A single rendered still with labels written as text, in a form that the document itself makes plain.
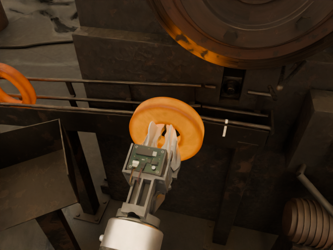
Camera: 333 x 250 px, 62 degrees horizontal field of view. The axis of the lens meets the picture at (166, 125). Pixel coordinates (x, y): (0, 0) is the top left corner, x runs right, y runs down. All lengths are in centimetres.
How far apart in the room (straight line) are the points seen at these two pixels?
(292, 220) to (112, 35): 73
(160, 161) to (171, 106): 12
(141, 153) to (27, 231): 111
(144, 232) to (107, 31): 61
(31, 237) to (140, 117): 104
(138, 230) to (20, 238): 111
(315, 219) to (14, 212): 78
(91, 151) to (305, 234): 121
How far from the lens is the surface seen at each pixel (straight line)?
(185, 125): 53
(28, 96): 102
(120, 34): 85
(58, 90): 225
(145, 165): 45
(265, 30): 55
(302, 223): 88
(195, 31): 63
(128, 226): 43
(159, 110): 52
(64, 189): 79
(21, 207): 81
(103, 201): 145
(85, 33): 88
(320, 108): 76
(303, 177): 85
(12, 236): 152
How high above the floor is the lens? 122
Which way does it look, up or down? 43 degrees down
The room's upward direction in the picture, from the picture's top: straight up
